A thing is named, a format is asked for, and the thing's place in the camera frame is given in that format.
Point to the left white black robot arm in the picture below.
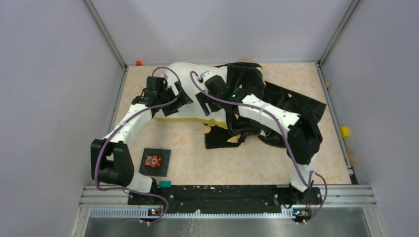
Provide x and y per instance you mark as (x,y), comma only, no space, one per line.
(111,161)

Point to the white slotted cable duct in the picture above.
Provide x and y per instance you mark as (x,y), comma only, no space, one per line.
(146,213)

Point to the yellow block right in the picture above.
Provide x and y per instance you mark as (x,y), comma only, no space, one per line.
(345,132)

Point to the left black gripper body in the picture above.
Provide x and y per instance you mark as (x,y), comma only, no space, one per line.
(167,94)

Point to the white pillow yellow edge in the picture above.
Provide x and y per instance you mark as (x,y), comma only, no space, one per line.
(193,111)

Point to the black floral pillowcase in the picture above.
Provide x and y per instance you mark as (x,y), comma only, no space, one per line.
(307,136)

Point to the teal block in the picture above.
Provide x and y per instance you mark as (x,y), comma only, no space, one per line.
(164,184)

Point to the dark card with owl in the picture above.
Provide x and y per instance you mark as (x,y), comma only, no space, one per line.
(155,162)

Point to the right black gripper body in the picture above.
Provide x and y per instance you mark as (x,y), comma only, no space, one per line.
(215,104)

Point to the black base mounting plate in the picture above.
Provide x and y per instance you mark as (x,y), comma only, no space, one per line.
(228,199)

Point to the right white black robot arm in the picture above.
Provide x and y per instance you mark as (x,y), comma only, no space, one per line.
(274,118)

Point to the wooden block back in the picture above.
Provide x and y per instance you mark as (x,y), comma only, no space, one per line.
(246,60)

